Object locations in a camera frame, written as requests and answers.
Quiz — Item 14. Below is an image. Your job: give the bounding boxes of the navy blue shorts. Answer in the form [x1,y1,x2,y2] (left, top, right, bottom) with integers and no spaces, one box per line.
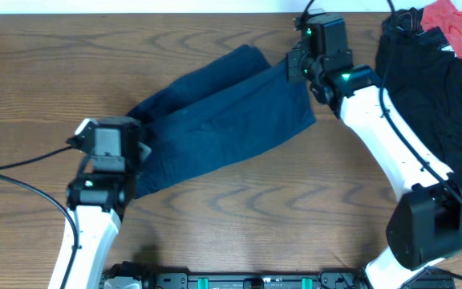
[128,45,315,197]

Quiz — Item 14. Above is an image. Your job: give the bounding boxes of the black garment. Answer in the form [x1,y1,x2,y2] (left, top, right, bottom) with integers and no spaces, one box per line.
[375,8,462,185]

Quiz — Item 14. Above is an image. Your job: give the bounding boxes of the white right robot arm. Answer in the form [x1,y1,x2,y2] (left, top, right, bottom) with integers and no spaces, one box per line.
[286,47,462,288]

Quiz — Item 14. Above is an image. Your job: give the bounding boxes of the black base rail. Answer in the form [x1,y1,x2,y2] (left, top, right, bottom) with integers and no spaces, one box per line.
[96,262,373,289]

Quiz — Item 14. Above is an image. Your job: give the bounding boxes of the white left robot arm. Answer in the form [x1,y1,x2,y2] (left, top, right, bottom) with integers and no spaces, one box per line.
[48,136,150,288]

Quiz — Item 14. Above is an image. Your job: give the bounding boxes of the red garment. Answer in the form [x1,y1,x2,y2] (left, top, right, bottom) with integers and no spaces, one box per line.
[420,0,462,59]

